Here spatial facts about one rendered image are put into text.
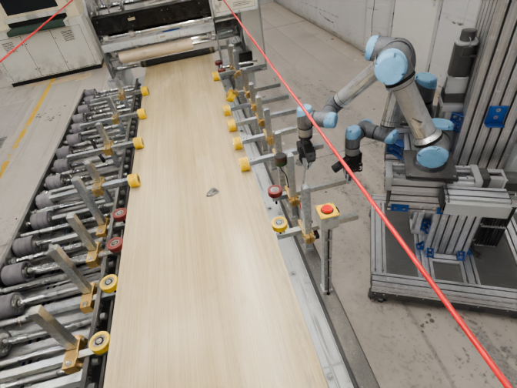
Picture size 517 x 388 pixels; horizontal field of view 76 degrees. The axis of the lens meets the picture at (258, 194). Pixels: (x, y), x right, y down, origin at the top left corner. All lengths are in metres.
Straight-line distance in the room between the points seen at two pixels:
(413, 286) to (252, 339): 1.26
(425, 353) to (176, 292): 1.52
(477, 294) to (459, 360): 0.39
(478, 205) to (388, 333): 1.01
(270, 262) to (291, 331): 0.33
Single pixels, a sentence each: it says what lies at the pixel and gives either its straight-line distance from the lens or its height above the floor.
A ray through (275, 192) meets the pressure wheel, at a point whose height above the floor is 0.91.
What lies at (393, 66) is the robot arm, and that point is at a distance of 1.40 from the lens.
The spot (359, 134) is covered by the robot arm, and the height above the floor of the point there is 1.16.
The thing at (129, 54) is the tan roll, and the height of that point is 1.08.
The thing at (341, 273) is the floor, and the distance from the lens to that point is 2.56.
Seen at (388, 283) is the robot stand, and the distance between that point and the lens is 2.28.
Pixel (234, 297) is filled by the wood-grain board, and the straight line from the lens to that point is 1.43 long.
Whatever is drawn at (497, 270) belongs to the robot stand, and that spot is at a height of 0.21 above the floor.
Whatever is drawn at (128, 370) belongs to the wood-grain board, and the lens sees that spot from 1.43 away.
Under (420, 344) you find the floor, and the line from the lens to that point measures 2.39.
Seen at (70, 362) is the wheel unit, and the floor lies 0.86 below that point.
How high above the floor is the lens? 2.09
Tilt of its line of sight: 41 degrees down
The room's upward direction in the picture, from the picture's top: 10 degrees counter-clockwise
